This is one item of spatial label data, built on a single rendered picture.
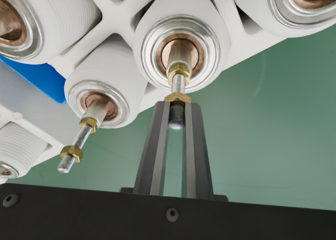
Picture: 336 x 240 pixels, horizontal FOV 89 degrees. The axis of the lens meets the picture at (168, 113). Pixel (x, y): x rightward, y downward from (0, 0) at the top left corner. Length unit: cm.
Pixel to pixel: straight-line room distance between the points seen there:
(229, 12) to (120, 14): 13
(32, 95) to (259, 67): 54
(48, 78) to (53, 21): 29
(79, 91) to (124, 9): 11
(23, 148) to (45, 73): 17
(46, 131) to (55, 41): 29
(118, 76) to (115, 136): 49
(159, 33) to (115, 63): 8
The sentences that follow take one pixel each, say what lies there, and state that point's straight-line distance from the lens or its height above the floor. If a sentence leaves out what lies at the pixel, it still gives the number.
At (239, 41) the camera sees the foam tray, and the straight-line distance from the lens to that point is 26.
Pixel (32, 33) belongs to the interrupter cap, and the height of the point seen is 25.
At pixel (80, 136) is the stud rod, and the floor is 30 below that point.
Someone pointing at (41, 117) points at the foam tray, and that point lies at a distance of 48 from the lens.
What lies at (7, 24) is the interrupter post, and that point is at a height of 26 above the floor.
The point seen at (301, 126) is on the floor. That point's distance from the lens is 69.
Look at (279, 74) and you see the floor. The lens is 53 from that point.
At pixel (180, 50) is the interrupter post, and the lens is 16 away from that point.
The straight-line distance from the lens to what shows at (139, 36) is 17.
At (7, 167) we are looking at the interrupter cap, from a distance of 48.
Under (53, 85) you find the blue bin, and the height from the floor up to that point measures 9.
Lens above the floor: 41
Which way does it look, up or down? 48 degrees down
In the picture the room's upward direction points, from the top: 173 degrees counter-clockwise
